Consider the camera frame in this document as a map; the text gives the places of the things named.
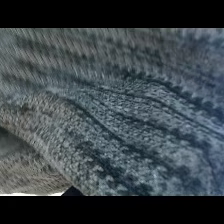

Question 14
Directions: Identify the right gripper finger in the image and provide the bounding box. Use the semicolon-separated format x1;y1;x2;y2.
61;185;83;197

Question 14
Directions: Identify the dark knit garment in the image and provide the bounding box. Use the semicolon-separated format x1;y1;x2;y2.
0;27;224;197

